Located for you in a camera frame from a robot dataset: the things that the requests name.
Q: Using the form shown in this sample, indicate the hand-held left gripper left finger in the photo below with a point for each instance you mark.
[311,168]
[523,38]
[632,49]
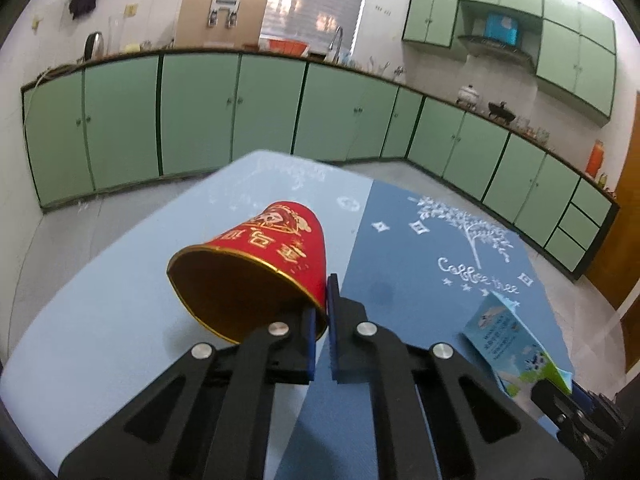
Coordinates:
[309,342]

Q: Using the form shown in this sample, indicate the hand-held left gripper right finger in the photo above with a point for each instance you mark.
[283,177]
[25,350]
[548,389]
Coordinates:
[334,330]

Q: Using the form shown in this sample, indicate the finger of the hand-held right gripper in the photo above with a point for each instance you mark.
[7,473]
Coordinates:
[549,400]

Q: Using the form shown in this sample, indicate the blue and white milk carton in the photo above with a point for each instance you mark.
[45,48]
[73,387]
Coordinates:
[510,345]

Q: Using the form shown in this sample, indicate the red paper cup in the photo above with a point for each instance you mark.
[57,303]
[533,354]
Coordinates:
[270,260]

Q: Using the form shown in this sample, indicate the wooden door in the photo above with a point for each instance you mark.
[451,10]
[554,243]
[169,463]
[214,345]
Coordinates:
[622,240]

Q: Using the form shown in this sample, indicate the blue printed tablecloth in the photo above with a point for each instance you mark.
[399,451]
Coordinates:
[110,305]

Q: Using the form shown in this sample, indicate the orange thermos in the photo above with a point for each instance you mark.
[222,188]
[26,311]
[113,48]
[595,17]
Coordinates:
[595,159]

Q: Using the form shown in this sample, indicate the green lower kitchen cabinets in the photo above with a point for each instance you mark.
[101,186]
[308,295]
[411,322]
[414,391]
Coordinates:
[200,110]

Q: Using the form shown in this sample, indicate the green kitchen cabinets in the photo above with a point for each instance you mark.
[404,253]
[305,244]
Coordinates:
[570,55]
[200,110]

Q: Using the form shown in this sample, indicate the white pot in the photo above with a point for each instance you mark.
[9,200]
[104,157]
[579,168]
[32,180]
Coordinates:
[469,95]

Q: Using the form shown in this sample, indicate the sink faucet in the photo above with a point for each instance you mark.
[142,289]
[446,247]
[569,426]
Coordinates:
[335,45]

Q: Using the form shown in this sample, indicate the red basin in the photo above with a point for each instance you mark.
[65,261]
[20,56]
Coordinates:
[286,46]

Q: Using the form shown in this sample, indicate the range hood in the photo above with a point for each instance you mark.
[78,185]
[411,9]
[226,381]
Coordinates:
[495,46]

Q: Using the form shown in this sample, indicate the cardboard box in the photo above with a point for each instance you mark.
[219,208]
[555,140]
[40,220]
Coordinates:
[220,20]

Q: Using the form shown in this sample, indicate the window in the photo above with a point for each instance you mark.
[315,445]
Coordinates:
[310,0]

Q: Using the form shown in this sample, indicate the blue box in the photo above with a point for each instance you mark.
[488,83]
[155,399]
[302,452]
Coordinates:
[501,28]

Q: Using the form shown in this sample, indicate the green upper kitchen cabinets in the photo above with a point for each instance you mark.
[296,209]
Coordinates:
[570,55]

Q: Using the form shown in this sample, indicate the metal kettle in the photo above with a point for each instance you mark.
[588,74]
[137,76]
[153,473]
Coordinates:
[93,46]

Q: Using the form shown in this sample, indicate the dark hanging cloth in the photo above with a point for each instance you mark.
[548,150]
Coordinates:
[83,2]

